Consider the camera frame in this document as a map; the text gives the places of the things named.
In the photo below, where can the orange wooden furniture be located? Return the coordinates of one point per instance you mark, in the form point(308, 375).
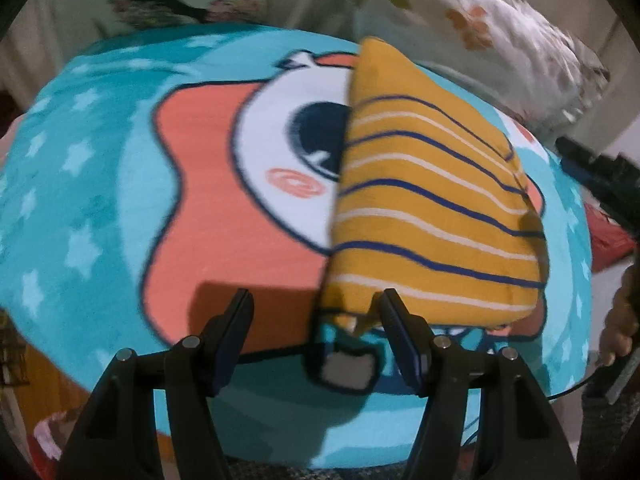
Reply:
point(47, 375)

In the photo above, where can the red and white cloth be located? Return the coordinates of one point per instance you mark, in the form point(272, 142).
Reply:
point(50, 432)

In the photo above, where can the yellow striped knit sweater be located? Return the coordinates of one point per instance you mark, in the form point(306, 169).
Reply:
point(440, 210)

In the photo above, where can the white pillow with dark print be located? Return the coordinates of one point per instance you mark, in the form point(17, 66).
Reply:
point(165, 2)

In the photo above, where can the white floral pillow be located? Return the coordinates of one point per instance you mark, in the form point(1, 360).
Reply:
point(500, 20)

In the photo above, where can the teal cartoon printed blanket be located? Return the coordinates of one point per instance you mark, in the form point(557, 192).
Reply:
point(100, 185)

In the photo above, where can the person's right hand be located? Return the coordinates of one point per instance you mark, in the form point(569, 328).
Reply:
point(620, 315)

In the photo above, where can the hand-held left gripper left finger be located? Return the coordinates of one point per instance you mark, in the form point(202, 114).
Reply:
point(231, 342)

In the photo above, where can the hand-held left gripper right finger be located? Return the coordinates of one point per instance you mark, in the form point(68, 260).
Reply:
point(406, 355)

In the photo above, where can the black blurry object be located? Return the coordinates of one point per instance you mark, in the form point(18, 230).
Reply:
point(600, 175)

